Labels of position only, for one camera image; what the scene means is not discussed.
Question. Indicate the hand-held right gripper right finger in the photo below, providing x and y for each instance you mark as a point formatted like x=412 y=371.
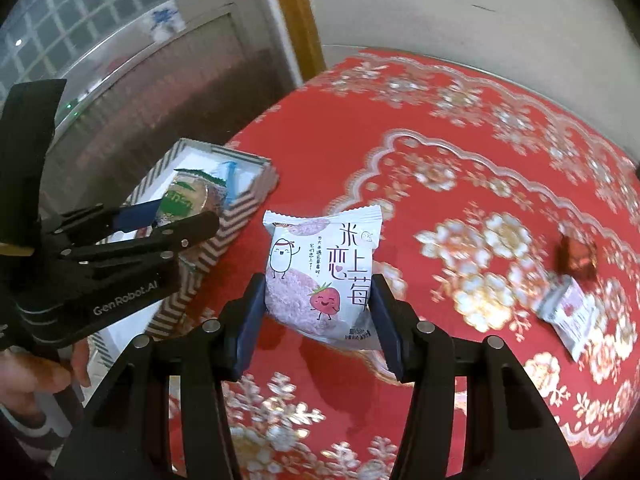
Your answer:
x=387 y=330

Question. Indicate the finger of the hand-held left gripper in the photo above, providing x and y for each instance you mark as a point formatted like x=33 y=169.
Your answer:
x=200 y=225
x=137 y=216

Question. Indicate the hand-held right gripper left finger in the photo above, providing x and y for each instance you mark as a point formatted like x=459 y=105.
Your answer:
x=250 y=325

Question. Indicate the green label round cake packet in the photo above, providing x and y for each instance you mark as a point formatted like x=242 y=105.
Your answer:
x=187 y=197

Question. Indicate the striped rim white box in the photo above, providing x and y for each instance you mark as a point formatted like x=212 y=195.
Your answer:
x=235 y=220

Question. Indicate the white strawberry snack packet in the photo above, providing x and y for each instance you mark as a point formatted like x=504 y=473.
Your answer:
x=320 y=260

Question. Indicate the person's left hand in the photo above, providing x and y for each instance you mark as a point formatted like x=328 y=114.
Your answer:
x=30 y=377

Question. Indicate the blue white snack packet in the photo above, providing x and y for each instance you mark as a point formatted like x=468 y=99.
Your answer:
x=232 y=175

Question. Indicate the metal door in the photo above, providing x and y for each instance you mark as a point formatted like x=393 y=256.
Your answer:
x=175 y=60

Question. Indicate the red floral tablecloth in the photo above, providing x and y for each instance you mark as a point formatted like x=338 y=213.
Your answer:
x=450 y=160

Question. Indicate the small white snack packet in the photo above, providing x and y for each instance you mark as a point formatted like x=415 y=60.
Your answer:
x=570 y=317

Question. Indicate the small red brown candy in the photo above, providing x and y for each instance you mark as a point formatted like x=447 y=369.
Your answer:
x=575 y=255

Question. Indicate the wooden door frame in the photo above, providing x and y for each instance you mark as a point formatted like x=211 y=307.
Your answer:
x=295 y=10

